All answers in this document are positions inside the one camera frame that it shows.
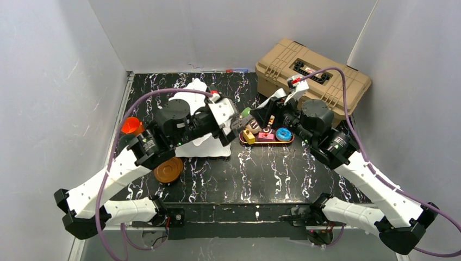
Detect white three-tier cake stand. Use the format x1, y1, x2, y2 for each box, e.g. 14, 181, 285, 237
169, 78, 238, 158

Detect metal serving tongs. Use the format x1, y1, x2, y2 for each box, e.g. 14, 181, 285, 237
230, 89, 286, 133

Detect yellow layered cake piece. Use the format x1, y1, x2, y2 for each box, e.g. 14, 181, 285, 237
242, 129, 256, 145

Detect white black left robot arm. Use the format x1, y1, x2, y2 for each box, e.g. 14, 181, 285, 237
54, 98, 238, 239

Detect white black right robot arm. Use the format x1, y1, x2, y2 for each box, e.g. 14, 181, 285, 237
250, 97, 437, 255

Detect red dessert tray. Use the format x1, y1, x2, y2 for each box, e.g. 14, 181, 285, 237
239, 116, 294, 146

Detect green swirl roll cake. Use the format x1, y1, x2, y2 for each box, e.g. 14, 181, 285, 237
240, 107, 251, 119

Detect white coconut ball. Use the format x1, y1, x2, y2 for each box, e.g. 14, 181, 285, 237
247, 121, 261, 134

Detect chocolate swirl roll cake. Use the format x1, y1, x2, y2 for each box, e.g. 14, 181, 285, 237
261, 125, 275, 134

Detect blue sprinkled donut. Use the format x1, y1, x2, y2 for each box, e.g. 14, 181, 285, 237
275, 127, 292, 142

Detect pink rectangular cake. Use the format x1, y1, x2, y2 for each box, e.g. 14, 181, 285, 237
257, 132, 275, 142

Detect red blue screwdriver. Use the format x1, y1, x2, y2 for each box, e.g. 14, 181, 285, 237
225, 68, 249, 73

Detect tan plastic toolbox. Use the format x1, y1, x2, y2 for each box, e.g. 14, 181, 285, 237
255, 39, 372, 127

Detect brown round wooden lid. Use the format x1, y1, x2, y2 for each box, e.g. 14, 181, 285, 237
153, 157, 184, 184

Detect orange plastic cup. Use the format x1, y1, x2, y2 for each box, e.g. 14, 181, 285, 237
121, 117, 145, 135

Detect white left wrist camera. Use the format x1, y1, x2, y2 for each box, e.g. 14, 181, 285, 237
208, 91, 239, 128

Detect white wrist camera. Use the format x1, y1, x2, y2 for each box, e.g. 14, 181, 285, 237
284, 74, 309, 105
208, 91, 239, 128

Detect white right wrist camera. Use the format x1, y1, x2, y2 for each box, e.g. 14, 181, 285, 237
284, 74, 309, 105

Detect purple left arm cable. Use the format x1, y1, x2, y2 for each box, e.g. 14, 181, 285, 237
95, 88, 220, 261

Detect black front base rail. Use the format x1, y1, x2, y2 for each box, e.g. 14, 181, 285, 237
166, 203, 321, 240

